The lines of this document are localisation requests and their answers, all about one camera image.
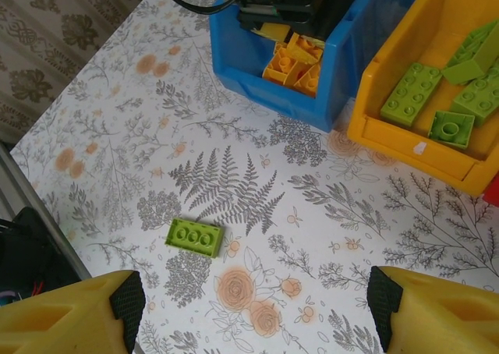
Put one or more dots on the yellow plastic bin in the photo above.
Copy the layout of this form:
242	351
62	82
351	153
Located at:
409	151

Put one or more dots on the floral tablecloth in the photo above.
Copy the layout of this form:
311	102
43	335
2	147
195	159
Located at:
273	198

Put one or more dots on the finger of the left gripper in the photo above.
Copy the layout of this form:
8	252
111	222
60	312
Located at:
271	29

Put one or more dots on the aluminium table edge rail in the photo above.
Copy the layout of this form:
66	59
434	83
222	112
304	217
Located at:
21	178

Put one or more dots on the orange lego brick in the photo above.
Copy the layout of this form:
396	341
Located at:
310	83
306	50
278	67

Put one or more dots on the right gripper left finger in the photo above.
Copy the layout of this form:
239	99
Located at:
58	323

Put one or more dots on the small green lego brick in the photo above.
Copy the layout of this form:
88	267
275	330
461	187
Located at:
452	129

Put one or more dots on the blue plastic bin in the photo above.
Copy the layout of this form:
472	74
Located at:
253	85

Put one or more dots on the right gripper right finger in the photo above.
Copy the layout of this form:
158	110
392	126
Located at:
448	319

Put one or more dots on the red plastic bin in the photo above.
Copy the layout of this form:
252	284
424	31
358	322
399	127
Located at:
493	194

